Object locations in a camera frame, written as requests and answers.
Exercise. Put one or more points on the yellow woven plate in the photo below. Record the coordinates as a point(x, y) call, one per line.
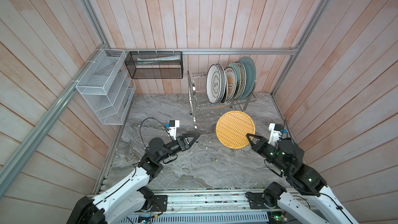
point(232, 128)

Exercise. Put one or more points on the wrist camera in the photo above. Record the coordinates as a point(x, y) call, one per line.
point(276, 133)
point(172, 128)

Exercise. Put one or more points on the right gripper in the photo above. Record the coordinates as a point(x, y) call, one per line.
point(259, 144)

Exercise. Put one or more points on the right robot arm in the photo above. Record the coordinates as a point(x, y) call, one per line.
point(312, 187)

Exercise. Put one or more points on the white wire shelf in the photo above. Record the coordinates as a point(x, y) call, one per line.
point(107, 88)

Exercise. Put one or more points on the chrome dish rack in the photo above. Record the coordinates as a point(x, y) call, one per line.
point(199, 101)

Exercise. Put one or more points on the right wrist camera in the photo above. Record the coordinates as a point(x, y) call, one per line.
point(276, 133)

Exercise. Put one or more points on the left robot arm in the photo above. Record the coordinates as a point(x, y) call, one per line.
point(131, 193)

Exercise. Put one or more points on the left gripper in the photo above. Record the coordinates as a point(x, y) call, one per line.
point(181, 140)

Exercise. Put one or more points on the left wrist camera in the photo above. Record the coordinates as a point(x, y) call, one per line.
point(172, 128)

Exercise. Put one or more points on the mint plate with flower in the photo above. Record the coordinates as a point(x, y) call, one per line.
point(235, 67)

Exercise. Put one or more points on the white plate dark lettered rim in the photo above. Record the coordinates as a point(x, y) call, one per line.
point(223, 83)

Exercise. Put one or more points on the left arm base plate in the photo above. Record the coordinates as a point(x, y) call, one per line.
point(156, 203)

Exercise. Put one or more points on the aluminium frame rail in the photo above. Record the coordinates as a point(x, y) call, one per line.
point(216, 51)

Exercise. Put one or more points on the grey-green plate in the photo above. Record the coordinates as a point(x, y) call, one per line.
point(250, 68)

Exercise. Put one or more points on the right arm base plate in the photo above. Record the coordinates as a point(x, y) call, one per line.
point(261, 200)

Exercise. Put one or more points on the white plate black outline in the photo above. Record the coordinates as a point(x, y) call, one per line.
point(213, 84)

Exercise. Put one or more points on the orange sunburst plate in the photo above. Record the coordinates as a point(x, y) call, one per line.
point(231, 81)
point(242, 84)

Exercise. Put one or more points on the black mesh basket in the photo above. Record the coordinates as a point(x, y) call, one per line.
point(154, 64)

